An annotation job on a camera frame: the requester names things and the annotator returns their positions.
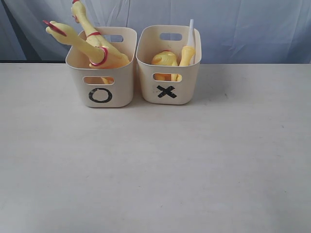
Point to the rubber chicken bins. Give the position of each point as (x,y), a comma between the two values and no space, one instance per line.
(66,35)

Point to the whole rubber chicken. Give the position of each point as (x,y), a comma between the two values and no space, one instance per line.
(115,58)

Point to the cream bin marked X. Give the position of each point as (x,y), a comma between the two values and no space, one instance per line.
(168,84)

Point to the cream bin marked O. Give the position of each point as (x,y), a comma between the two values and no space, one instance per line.
(101,88)

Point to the white backdrop cloth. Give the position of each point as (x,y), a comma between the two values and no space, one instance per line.
(232,31)

